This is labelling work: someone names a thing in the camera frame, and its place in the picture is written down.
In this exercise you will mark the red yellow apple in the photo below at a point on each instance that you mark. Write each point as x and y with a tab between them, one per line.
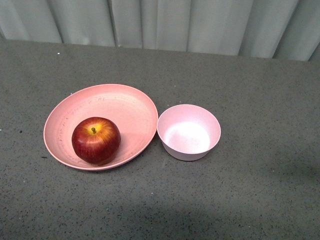
96	140

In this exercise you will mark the pink round plate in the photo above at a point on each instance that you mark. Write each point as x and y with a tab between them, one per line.
133	112

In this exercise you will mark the pale pink bowl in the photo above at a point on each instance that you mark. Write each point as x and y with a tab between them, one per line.
188	132

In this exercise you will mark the white pleated curtain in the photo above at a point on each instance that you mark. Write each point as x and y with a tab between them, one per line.
281	29

